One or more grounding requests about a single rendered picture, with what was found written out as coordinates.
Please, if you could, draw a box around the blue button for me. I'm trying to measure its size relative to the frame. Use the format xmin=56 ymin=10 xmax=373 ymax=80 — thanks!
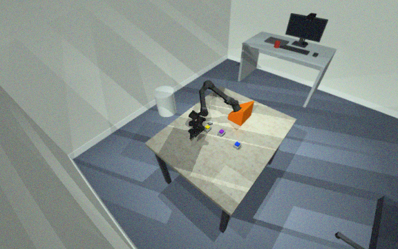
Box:
xmin=233 ymin=142 xmax=241 ymax=150

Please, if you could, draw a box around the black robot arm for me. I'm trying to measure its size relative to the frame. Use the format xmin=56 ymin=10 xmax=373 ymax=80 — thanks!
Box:
xmin=189 ymin=80 xmax=242 ymax=127

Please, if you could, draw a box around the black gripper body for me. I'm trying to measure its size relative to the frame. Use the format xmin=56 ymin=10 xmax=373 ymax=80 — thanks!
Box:
xmin=188 ymin=121 xmax=205 ymax=133

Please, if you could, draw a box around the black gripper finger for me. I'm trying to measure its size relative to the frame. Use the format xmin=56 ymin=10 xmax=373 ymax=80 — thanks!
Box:
xmin=189 ymin=131 xmax=195 ymax=140
xmin=195 ymin=127 xmax=202 ymax=138

